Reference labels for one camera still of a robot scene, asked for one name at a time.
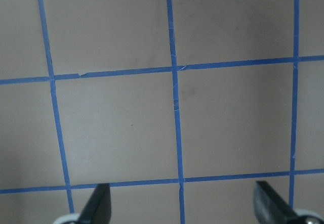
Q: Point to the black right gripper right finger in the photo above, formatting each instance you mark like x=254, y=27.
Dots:
x=270, y=207

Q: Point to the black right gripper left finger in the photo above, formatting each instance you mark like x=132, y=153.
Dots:
x=98, y=207

